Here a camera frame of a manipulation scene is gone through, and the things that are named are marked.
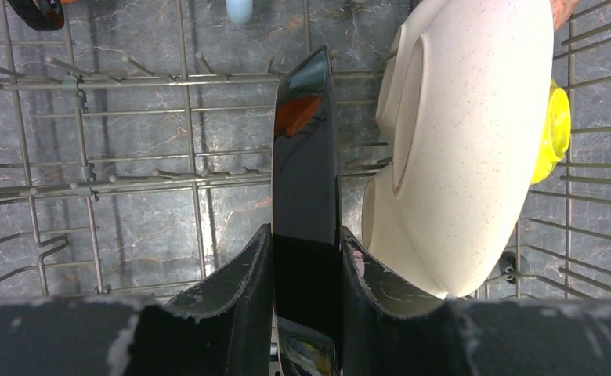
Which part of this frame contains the beige brown-rimmed bowl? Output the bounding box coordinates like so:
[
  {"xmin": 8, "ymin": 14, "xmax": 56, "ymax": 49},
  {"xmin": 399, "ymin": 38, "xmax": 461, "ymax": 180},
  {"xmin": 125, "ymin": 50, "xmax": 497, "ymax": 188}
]
[{"xmin": 550, "ymin": 0, "xmax": 580, "ymax": 31}]

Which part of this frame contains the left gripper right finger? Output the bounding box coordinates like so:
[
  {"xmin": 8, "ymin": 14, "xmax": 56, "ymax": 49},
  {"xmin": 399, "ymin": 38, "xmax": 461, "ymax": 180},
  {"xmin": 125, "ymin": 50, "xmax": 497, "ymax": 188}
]
[{"xmin": 342, "ymin": 229, "xmax": 611, "ymax": 375}]

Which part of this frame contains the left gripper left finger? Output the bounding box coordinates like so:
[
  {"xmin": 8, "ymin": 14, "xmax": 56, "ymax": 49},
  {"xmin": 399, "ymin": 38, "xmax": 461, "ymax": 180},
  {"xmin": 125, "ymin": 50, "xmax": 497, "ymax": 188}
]
[{"xmin": 0, "ymin": 224, "xmax": 273, "ymax": 375}]

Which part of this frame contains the light blue mug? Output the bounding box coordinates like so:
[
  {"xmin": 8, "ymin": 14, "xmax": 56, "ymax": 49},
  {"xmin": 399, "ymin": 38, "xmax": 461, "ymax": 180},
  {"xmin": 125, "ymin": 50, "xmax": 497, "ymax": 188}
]
[{"xmin": 225, "ymin": 0, "xmax": 254, "ymax": 24}]

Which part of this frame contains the red-rimmed beige plate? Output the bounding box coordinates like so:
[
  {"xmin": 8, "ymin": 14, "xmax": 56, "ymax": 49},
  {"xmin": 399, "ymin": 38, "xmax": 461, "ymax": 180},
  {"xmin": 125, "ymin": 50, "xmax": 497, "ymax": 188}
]
[{"xmin": 271, "ymin": 47, "xmax": 342, "ymax": 375}]

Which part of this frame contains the orange mug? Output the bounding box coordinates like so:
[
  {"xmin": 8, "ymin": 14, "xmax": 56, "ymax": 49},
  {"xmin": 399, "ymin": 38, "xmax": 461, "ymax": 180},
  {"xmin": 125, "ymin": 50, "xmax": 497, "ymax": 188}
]
[{"xmin": 7, "ymin": 0, "xmax": 70, "ymax": 31}]

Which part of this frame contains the cream divided plate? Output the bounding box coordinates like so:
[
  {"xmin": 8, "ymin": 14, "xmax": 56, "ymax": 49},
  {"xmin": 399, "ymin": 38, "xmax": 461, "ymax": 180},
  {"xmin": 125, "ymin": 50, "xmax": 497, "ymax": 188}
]
[{"xmin": 362, "ymin": 1, "xmax": 554, "ymax": 299}]

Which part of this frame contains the lime green bowl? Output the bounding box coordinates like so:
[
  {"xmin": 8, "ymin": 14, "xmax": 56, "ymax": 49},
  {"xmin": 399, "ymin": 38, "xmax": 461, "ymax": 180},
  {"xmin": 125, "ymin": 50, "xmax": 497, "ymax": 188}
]
[{"xmin": 530, "ymin": 79, "xmax": 572, "ymax": 185}]

